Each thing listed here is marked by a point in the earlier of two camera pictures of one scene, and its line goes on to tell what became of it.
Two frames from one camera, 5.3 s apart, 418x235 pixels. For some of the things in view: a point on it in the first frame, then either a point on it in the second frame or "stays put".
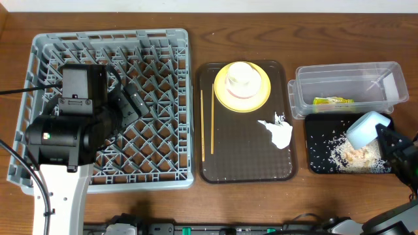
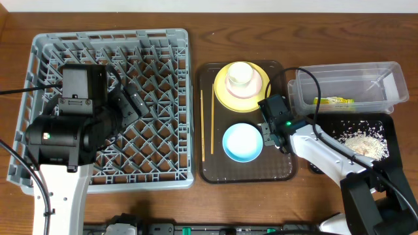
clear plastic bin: [347, 89] stays put
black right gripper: [401, 156] → [266, 132]
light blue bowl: [362, 130] → [242, 142]
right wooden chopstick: [212, 119] stays put
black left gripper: [129, 106] stays put
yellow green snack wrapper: [331, 100] stays put
